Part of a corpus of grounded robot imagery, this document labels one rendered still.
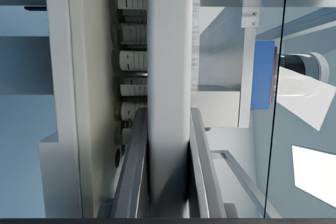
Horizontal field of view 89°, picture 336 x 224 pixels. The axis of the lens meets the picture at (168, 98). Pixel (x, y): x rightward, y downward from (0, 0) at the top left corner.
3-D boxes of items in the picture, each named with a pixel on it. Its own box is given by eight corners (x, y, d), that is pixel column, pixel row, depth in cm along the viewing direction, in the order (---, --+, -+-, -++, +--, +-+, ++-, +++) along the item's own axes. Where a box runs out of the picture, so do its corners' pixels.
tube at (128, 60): (89, 51, 12) (195, 53, 12) (90, 69, 12) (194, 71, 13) (80, 48, 11) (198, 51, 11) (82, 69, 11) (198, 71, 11)
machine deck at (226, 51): (234, 127, 48) (248, 127, 48) (243, -19, 43) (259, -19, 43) (196, 96, 110) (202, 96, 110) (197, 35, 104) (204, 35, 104)
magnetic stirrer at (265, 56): (244, 114, 51) (274, 114, 51) (250, 39, 48) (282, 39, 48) (222, 102, 71) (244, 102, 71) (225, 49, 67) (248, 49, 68)
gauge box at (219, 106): (167, 128, 48) (238, 128, 48) (167, 91, 47) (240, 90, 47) (167, 110, 70) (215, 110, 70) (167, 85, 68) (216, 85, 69)
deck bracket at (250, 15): (241, 27, 44) (259, 27, 44) (243, 6, 43) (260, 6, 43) (240, 28, 44) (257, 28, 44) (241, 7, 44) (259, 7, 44)
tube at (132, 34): (88, 25, 12) (195, 28, 12) (89, 45, 12) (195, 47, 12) (79, 19, 11) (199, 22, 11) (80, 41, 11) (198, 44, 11)
